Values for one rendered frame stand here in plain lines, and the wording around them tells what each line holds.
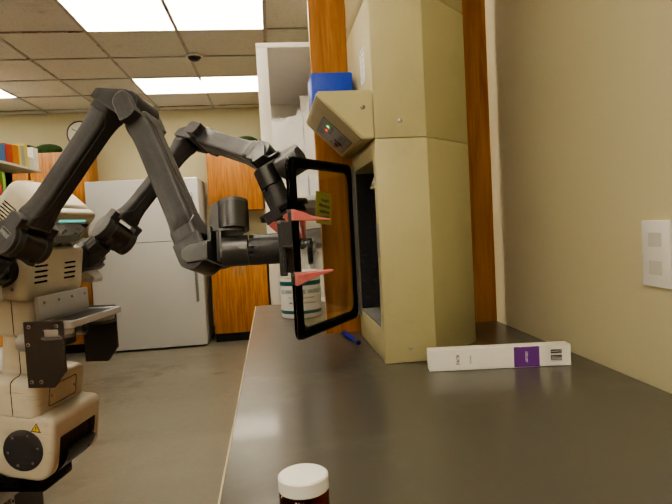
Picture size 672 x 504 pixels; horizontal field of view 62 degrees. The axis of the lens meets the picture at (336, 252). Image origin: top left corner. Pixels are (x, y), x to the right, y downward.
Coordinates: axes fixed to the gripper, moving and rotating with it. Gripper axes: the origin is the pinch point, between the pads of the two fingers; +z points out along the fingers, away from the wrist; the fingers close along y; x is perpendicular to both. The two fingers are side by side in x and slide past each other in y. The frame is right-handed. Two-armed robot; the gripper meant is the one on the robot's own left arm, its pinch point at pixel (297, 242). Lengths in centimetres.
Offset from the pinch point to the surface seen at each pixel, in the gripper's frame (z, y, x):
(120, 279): -128, 385, -293
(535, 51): -18, -63, -33
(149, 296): -100, 373, -309
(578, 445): 50, -46, 35
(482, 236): 15, -28, -47
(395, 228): 8.5, -24.4, 2.6
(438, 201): 6.6, -32.9, -5.6
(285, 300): 6, 36, -40
